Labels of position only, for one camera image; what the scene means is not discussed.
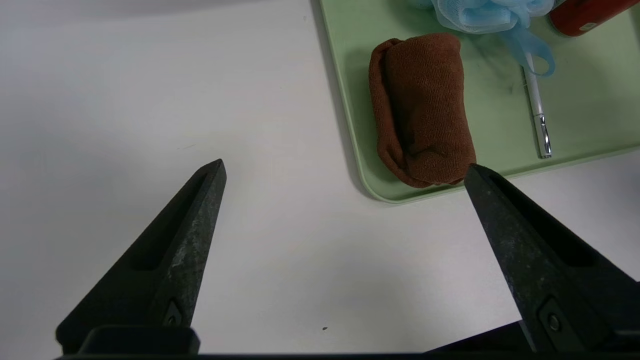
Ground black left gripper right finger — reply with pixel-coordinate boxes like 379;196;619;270
464;164;640;353

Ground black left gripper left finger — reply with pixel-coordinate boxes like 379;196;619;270
55;159;227;355

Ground white and silver pen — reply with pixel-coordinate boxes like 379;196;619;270
521;52;553;159

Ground brown towel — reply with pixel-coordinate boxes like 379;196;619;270
368;33;477;189

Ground red soda can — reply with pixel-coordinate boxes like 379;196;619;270
549;0;628;37

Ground light blue bath loofah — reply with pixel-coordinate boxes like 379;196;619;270
407;0;557;77

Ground light green plastic tray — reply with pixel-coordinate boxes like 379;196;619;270
318;0;640;204

